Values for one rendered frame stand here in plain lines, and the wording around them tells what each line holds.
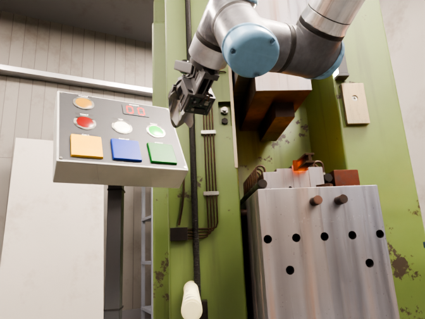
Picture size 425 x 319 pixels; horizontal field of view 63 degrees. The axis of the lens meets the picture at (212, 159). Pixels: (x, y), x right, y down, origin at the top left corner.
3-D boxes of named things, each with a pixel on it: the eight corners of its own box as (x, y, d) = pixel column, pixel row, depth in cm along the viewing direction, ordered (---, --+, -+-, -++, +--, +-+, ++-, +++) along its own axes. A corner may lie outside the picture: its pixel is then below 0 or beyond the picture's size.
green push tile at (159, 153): (177, 162, 96) (172, 144, 101) (151, 160, 92) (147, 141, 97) (175, 167, 97) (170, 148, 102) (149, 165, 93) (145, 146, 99)
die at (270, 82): (312, 90, 123) (308, 65, 125) (255, 90, 121) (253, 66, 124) (282, 130, 163) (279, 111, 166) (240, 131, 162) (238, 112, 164)
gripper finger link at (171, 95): (164, 111, 86) (176, 81, 81) (163, 107, 87) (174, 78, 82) (181, 113, 89) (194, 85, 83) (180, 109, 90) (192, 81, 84)
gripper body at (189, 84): (178, 113, 80) (197, 69, 73) (170, 91, 86) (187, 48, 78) (207, 118, 84) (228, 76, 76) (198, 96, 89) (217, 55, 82)
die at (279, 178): (325, 189, 114) (322, 164, 116) (264, 192, 112) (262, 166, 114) (289, 206, 154) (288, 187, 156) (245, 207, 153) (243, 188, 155)
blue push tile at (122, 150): (142, 160, 91) (138, 140, 96) (113, 158, 88) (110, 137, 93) (141, 165, 92) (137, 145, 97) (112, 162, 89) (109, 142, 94)
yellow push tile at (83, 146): (103, 156, 87) (101, 136, 92) (71, 153, 83) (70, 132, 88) (102, 161, 88) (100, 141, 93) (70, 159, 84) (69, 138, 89)
